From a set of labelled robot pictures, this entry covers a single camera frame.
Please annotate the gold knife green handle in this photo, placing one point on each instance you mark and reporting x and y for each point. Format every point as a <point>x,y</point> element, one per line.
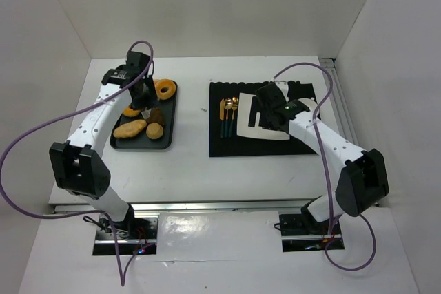
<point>222,116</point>

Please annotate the aluminium rail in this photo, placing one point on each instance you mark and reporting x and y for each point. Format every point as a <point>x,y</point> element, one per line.
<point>230,205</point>

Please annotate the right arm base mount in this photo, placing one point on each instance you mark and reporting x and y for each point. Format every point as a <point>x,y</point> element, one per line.
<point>297,235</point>

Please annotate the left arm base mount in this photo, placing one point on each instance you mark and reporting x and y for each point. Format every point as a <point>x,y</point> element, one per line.
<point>141,239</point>

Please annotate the black placemat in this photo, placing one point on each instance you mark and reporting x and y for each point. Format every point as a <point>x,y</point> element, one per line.
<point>225,142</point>

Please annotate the black tray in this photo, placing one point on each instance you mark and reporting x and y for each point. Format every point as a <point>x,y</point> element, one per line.
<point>142,141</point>

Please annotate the small round bread roll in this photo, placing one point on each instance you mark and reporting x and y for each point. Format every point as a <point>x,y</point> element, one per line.
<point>154,131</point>

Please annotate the glazed bagel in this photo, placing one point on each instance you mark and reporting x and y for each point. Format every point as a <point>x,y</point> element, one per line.
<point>165,89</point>
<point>131,113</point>

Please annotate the brown chocolate croissant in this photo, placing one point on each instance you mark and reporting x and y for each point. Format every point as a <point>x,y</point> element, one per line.
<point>156,116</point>

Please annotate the white bowl with handles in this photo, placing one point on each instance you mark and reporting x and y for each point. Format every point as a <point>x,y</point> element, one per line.
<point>310,105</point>

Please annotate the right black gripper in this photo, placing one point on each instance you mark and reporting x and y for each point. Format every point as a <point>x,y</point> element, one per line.
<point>269,122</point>

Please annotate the white square plate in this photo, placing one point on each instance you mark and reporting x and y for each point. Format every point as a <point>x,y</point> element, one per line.
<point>244,107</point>

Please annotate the metal tongs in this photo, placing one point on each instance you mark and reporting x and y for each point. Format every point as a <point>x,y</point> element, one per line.
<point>146,113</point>

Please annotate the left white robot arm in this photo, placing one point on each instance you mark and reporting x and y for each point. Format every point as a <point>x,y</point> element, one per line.
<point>77,163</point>

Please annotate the oval light bread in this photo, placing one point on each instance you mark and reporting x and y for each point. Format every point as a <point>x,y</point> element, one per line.
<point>130,129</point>

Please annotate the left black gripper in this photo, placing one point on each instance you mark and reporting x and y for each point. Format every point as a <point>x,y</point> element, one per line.
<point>143,98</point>

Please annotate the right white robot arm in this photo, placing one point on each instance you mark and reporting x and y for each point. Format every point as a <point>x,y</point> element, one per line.
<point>362,176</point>

